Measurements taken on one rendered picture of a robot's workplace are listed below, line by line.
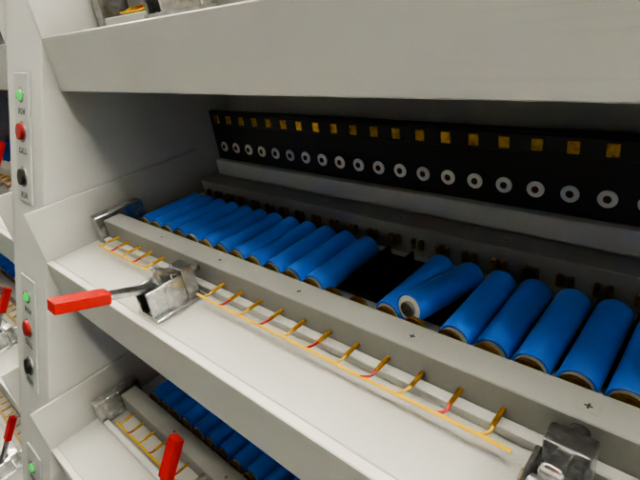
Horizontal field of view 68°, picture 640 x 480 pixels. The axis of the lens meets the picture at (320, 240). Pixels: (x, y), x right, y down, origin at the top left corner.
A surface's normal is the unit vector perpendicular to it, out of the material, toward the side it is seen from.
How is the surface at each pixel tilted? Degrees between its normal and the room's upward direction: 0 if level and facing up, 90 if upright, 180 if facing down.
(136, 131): 90
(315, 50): 111
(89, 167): 90
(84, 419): 90
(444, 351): 20
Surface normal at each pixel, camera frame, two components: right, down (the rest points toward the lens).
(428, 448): -0.14, -0.88
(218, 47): -0.66, 0.43
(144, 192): 0.73, 0.21
